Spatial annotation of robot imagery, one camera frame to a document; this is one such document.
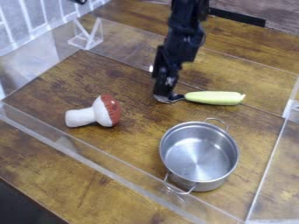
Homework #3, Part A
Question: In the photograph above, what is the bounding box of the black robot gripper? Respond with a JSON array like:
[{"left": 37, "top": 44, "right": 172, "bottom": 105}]
[{"left": 152, "top": 17, "right": 205, "bottom": 100}]

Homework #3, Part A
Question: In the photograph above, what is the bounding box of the green handled metal spoon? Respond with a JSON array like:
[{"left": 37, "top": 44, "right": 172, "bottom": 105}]
[{"left": 153, "top": 91, "right": 245, "bottom": 106}]

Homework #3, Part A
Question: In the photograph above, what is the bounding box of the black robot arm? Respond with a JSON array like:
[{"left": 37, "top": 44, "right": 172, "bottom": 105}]
[{"left": 152, "top": 0, "right": 208, "bottom": 103}]

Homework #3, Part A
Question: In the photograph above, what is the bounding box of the red and white toy mushroom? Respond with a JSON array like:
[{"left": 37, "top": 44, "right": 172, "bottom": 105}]
[{"left": 65, "top": 94, "right": 121, "bottom": 128}]

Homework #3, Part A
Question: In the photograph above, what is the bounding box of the black strip on table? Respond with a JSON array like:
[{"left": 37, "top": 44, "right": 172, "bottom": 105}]
[{"left": 209, "top": 8, "right": 267, "bottom": 27}]

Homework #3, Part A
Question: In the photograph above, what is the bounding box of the small stainless steel pot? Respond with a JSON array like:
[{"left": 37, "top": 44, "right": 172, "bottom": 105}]
[{"left": 159, "top": 118, "right": 239, "bottom": 195}]

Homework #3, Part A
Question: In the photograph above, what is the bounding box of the clear acrylic triangular bracket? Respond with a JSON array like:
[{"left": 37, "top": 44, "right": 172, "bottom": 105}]
[{"left": 68, "top": 18, "right": 104, "bottom": 50}]

